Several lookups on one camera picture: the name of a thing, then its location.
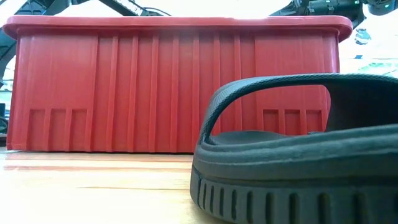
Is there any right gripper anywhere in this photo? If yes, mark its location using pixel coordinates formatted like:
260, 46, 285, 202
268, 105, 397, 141
270, 0, 364, 29

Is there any black rubber slide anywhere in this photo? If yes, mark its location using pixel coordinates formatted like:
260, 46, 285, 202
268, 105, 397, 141
189, 73, 398, 224

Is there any red plastic bin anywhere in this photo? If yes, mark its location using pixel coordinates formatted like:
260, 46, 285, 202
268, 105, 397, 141
2, 15, 354, 154

